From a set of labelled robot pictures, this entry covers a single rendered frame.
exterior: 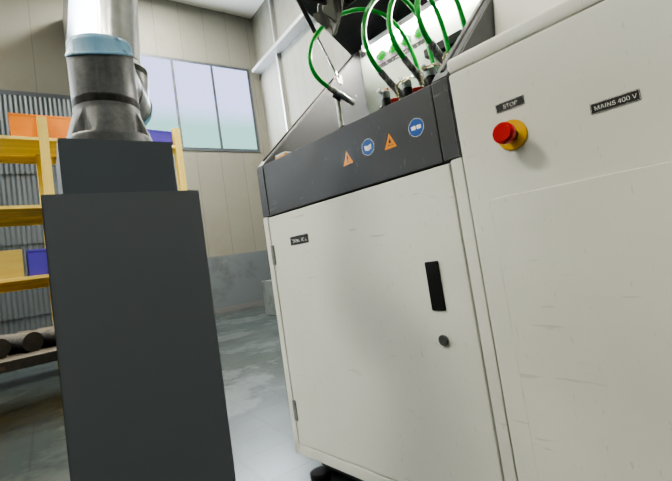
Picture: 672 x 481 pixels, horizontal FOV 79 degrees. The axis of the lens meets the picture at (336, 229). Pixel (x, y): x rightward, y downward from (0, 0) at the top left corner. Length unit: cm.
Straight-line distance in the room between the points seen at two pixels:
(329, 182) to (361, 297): 30
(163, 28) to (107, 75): 689
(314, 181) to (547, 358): 67
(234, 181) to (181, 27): 266
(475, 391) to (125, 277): 66
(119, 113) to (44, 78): 621
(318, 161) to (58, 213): 60
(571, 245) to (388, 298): 40
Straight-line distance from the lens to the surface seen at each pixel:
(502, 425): 88
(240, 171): 720
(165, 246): 77
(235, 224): 697
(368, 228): 96
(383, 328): 98
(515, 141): 77
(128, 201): 77
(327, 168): 106
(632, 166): 72
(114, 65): 92
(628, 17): 76
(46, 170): 423
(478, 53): 84
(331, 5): 121
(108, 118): 87
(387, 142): 92
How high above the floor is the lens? 64
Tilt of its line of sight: 4 degrees up
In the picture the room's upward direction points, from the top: 9 degrees counter-clockwise
